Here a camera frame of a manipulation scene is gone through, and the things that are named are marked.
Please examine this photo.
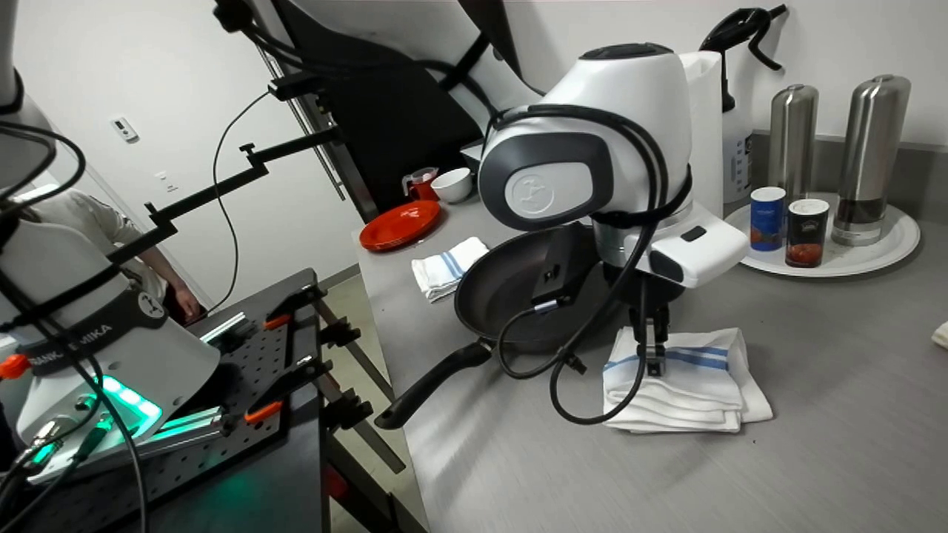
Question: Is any orange-handled table clamp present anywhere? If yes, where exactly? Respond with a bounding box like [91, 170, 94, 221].
[239, 395, 291, 429]
[257, 307, 299, 335]
[0, 352, 36, 385]

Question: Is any black stereo camera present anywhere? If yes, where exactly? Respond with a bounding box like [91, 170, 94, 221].
[263, 64, 347, 102]

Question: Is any round white tray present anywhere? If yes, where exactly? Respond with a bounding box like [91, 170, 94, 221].
[724, 188, 925, 283]

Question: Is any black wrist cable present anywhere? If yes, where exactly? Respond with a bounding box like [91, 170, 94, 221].
[488, 99, 696, 429]

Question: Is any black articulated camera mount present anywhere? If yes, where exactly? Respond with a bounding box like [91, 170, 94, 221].
[102, 124, 343, 268]

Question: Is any small white cup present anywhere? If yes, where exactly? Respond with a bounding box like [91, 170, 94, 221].
[429, 162, 476, 207]

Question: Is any red and white mug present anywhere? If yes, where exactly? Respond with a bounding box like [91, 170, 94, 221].
[398, 162, 442, 203]

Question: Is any blue label spice jar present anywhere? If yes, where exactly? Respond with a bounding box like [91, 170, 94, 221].
[747, 184, 792, 253]

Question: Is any tall stainless steel grinder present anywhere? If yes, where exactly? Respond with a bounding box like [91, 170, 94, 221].
[833, 74, 916, 249]

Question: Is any black nonstick frying pan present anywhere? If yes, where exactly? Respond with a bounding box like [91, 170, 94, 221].
[373, 221, 647, 432]

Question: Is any person in patterned shirt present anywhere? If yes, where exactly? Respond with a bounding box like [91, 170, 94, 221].
[56, 185, 204, 327]

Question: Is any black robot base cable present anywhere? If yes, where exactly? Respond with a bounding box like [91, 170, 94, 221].
[0, 116, 161, 533]

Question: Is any black tall door panel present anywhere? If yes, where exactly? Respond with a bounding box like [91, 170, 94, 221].
[244, 0, 536, 221]

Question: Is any thin black camera cable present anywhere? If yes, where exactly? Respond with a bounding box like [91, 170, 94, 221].
[204, 86, 278, 320]

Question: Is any red bowl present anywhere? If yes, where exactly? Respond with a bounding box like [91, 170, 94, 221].
[355, 197, 447, 253]

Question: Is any white paper towel roll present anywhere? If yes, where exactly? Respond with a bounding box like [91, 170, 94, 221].
[678, 47, 730, 215]

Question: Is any red label spice jar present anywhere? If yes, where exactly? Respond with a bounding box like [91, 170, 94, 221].
[784, 194, 836, 271]

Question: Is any white blue-striped towel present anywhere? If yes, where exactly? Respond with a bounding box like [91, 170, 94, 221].
[602, 321, 777, 437]
[410, 233, 496, 305]

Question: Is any short stainless steel grinder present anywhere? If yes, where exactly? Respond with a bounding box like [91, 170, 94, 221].
[768, 83, 823, 201]

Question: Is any black clamp knob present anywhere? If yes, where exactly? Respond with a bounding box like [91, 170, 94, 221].
[313, 311, 364, 348]
[319, 385, 377, 435]

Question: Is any black perforated robot table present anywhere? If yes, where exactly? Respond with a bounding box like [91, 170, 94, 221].
[39, 267, 334, 533]

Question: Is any spray bottle with black trigger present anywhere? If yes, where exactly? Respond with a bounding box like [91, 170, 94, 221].
[700, 3, 795, 210]

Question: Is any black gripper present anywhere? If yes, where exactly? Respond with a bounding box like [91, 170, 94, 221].
[620, 271, 688, 385]

